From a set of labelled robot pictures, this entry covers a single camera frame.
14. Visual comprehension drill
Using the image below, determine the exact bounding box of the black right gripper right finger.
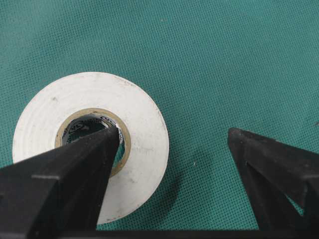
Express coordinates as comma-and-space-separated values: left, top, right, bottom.
228, 127, 319, 231

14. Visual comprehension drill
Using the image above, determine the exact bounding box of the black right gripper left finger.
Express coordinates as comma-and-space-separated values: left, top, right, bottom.
0, 126, 119, 239

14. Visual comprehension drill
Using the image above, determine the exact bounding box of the white tape roll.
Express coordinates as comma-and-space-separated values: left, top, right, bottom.
12, 72, 169, 224

